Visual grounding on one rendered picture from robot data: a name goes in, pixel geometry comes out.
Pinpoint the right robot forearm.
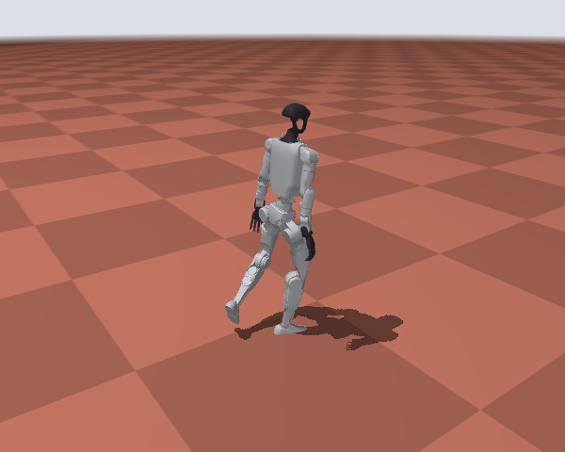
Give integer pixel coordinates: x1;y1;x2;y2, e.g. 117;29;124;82
299;188;315;233

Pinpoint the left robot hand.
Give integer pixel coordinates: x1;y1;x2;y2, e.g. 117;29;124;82
250;200;266;233

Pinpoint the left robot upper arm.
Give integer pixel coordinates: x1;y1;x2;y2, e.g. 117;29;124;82
260;137;276;182

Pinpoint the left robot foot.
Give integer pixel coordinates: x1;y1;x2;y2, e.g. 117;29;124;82
224;300;239;324

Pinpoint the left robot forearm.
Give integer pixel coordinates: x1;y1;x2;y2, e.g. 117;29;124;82
255;171;269;207

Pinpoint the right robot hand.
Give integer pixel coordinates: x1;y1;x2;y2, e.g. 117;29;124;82
300;226;315;261

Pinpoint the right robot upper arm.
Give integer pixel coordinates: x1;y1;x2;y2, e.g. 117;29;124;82
299;146;319;199

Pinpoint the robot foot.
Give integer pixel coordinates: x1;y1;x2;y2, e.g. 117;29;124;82
224;300;239;324
273;323;307;335

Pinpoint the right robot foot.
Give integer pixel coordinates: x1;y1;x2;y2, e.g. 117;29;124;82
273;323;307;335

